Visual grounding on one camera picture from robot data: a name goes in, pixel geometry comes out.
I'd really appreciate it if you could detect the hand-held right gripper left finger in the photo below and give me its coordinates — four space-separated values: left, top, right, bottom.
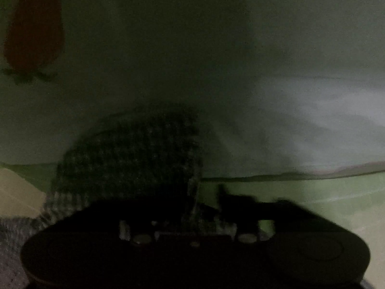
69 200 190 244

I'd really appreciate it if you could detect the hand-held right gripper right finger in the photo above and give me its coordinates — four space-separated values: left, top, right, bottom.
218 185 319 243

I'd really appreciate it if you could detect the blue plaid shirt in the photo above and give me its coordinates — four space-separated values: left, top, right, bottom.
44 104 238 241

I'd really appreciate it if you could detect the green grid bed mat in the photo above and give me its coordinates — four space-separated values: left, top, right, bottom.
0 163 385 277

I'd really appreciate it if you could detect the grey crumpled garment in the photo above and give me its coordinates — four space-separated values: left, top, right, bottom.
0 215 58 289

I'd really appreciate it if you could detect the carrot print pale quilt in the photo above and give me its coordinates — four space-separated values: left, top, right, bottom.
0 0 385 181

